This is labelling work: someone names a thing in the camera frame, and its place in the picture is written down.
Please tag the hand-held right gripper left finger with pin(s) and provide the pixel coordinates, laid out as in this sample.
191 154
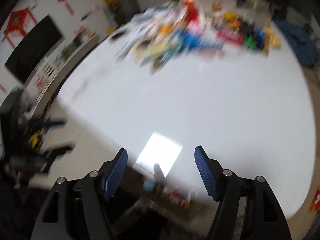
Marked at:
116 175

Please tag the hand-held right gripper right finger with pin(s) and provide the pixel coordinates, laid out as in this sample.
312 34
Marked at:
206 172

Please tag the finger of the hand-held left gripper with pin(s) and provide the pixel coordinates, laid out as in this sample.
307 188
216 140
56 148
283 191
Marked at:
58 151
47 123

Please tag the yellow black wrapper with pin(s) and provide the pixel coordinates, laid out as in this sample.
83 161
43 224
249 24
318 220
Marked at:
37 140

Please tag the black television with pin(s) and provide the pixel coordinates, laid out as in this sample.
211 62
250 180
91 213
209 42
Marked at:
35 50

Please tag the green potted plant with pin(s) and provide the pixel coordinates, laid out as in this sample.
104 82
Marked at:
68 51

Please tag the large red paper decoration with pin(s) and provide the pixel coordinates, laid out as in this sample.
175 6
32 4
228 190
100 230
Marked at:
18 23

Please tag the red plush toy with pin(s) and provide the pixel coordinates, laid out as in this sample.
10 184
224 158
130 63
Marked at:
315 200

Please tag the blue dinosaur toy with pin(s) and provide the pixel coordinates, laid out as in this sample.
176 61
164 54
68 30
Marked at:
191 40

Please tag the green plastic flower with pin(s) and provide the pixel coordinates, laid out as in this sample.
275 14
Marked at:
250 42

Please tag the yellow flower plant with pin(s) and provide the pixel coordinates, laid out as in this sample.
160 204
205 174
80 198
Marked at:
111 1

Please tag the pink printed case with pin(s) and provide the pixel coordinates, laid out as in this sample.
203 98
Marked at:
230 36

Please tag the blue snack packet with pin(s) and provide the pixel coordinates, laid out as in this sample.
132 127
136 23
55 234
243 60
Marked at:
260 35

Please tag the yellow gold wrapper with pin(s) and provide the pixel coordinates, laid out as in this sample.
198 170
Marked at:
273 38

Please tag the black plastic bag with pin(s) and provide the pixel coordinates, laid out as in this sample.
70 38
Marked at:
246 27

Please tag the floral sofa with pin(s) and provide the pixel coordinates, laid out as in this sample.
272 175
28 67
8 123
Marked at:
312 62

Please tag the blue cloth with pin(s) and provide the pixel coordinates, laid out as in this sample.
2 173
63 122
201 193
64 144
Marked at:
297 43

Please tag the red patterned tube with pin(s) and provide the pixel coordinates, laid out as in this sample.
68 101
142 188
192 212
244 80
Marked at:
192 10

